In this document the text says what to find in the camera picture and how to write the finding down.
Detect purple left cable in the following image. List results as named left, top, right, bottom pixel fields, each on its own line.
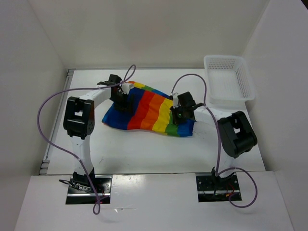
left=38, top=64, right=137, bottom=215

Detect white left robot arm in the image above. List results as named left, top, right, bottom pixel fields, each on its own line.
left=63, top=74, right=134, bottom=193

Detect rainbow striped shorts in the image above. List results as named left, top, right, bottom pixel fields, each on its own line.
left=102, top=81, right=194, bottom=137

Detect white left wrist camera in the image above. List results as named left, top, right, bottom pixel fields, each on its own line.
left=119, top=82, right=134, bottom=95

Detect white plastic basket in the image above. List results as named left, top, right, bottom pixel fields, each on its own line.
left=204, top=55, right=256, bottom=105

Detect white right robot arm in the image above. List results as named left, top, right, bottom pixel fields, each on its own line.
left=170, top=92, right=257, bottom=189

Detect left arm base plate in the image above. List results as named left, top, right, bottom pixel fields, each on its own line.
left=59, top=175, right=112, bottom=205

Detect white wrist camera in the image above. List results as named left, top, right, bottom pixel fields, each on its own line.
left=119, top=82, right=134, bottom=95
left=170, top=92, right=179, bottom=108

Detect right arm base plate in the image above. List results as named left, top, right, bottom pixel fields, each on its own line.
left=195, top=173, right=242, bottom=203

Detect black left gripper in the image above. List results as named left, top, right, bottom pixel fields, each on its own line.
left=110, top=91, right=134, bottom=115

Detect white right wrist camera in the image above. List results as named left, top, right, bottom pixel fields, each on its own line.
left=170, top=92, right=179, bottom=108

